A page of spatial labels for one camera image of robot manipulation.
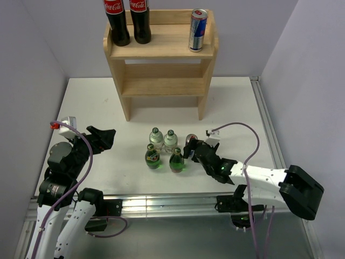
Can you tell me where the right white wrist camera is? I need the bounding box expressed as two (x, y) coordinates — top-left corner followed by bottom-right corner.
(205, 129), (220, 147)

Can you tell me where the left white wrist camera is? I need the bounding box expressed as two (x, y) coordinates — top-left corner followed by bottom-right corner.
(50, 116), (77, 140)

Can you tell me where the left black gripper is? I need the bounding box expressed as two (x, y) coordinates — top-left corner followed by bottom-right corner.
(65, 125), (115, 177)

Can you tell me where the green glass bottle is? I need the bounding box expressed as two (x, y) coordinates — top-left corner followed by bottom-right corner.
(145, 144), (161, 169)
(169, 147), (184, 173)

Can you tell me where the wooden two-tier shelf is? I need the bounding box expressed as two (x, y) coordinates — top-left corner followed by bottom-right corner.
(103, 9), (219, 121)

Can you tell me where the left Coca-Cola bottle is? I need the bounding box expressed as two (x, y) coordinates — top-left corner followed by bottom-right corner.
(103, 0), (130, 46)

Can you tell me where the coca-cola bottle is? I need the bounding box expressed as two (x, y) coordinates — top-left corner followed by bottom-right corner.
(129, 0), (151, 44)
(103, 0), (130, 46)

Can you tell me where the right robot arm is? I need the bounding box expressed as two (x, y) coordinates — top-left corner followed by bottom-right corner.
(183, 139), (324, 220)

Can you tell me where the aluminium table frame rail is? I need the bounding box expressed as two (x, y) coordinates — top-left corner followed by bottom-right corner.
(25, 76), (324, 259)

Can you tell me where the right Coca-Cola bottle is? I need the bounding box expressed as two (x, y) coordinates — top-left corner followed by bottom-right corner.
(129, 0), (151, 44)

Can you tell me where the silver blue can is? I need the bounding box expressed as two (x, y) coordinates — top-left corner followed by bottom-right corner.
(185, 134), (198, 157)
(188, 9), (208, 52)

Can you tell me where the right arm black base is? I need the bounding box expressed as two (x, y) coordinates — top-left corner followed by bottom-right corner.
(215, 195), (250, 228)

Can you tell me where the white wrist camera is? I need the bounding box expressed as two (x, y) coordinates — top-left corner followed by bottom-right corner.
(50, 116), (77, 140)
(205, 129), (220, 147)

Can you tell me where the clear glass bottle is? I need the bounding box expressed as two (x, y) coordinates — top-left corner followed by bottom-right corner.
(163, 129), (178, 154)
(149, 127), (164, 152)

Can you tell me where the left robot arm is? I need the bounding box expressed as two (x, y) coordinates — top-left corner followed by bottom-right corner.
(26, 121), (116, 258)

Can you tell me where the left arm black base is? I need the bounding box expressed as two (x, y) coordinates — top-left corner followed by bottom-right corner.
(85, 199), (122, 233)

